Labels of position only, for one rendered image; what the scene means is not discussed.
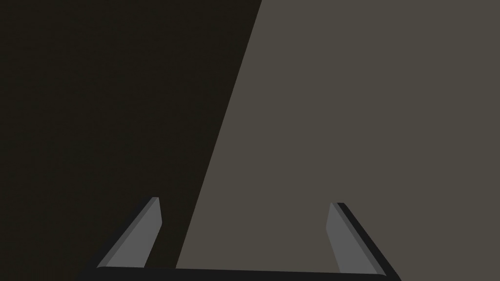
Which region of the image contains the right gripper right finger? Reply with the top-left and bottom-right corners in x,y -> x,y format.
326,202 -> 391,275

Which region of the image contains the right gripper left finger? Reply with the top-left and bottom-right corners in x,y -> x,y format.
88,197 -> 163,269

